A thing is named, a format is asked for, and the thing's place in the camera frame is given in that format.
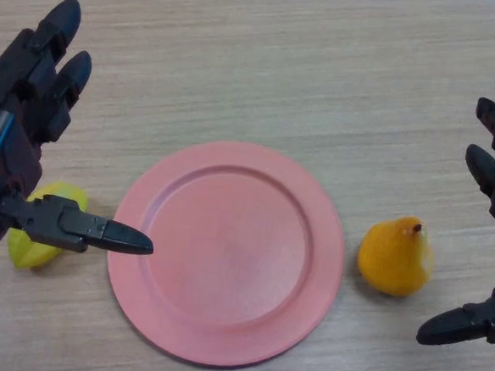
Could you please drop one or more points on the yellow starfruit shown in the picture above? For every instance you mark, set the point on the yellow starfruit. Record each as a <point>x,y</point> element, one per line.
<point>28,255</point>

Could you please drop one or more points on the yellow orange pear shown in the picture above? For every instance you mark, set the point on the yellow orange pear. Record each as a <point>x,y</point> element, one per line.
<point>393,259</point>

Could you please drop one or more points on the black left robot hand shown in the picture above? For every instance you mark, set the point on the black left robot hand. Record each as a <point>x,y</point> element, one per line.
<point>16,144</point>

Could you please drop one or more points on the pink round plate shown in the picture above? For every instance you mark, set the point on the pink round plate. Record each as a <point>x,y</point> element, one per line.
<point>230,256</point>

